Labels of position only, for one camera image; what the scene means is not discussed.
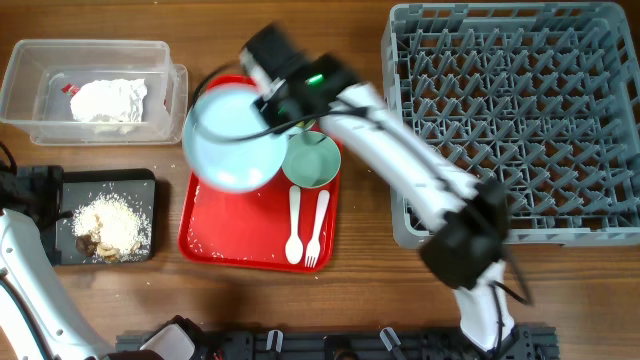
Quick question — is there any food scraps and rice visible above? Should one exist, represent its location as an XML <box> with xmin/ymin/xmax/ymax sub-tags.
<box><xmin>72</xmin><ymin>193</ymin><xmax>152</xmax><ymax>263</ymax></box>

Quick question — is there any clear plastic bin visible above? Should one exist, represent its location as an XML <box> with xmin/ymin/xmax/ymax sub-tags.
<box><xmin>1</xmin><ymin>39</ymin><xmax>188</xmax><ymax>146</ymax></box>

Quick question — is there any light green bowl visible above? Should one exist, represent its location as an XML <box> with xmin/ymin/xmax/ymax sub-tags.
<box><xmin>281</xmin><ymin>131</ymin><xmax>342</xmax><ymax>189</ymax></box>

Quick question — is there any black waste tray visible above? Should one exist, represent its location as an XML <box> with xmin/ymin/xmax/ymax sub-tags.
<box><xmin>56</xmin><ymin>169</ymin><xmax>156</xmax><ymax>265</ymax></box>

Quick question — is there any red snack wrapper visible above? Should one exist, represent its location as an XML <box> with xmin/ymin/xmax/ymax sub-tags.
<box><xmin>61</xmin><ymin>84</ymin><xmax>80</xmax><ymax>96</ymax></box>

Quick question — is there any white plastic spoon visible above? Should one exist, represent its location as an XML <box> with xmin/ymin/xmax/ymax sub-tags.
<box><xmin>285</xmin><ymin>185</ymin><xmax>304</xmax><ymax>264</ymax></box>

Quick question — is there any white napkin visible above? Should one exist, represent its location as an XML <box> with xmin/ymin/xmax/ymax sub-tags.
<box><xmin>70</xmin><ymin>78</ymin><xmax>147</xmax><ymax>134</ymax></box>

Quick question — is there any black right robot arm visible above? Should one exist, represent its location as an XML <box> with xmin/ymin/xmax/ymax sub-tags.
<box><xmin>240</xmin><ymin>51</ymin><xmax>515</xmax><ymax>359</ymax></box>

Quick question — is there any red plastic tray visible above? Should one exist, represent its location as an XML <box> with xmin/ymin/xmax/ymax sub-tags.
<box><xmin>178</xmin><ymin>75</ymin><xmax>340</xmax><ymax>273</ymax></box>

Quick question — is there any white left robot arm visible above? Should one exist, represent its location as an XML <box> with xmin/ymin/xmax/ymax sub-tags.
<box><xmin>1</xmin><ymin>207</ymin><xmax>196</xmax><ymax>360</ymax></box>

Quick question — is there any white plastic fork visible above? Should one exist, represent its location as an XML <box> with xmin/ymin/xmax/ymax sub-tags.
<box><xmin>305</xmin><ymin>190</ymin><xmax>330</xmax><ymax>268</ymax></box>

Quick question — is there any grey dishwasher rack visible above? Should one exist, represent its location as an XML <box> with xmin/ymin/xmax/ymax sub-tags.
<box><xmin>381</xmin><ymin>2</ymin><xmax>639</xmax><ymax>247</ymax></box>

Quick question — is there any large light blue plate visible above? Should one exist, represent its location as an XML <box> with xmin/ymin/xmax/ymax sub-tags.
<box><xmin>182</xmin><ymin>83</ymin><xmax>288</xmax><ymax>193</ymax></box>

